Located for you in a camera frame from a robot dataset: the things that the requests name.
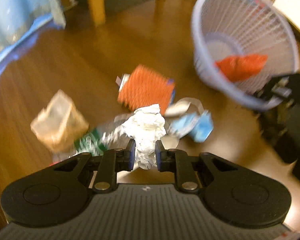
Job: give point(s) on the red orange wrapper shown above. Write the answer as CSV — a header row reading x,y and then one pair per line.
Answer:
x,y
241,67

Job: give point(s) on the white paper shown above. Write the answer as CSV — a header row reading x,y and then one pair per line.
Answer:
x,y
145,126

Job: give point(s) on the clear plastic water bottle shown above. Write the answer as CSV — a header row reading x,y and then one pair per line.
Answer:
x,y
97,140

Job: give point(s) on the lavender plastic mesh basket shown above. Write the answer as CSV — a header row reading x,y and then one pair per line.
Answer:
x,y
222,28

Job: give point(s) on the brown paper bag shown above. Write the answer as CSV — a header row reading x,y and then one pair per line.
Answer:
x,y
59,124

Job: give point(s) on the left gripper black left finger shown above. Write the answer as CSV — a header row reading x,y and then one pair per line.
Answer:
x,y
109,164

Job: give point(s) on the blue face mask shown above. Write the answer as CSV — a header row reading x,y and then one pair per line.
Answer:
x,y
198,127

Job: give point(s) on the orange foam fruit net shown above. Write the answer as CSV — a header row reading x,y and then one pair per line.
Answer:
x,y
146,87

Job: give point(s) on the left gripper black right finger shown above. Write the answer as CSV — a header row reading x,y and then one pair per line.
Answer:
x,y
179,163

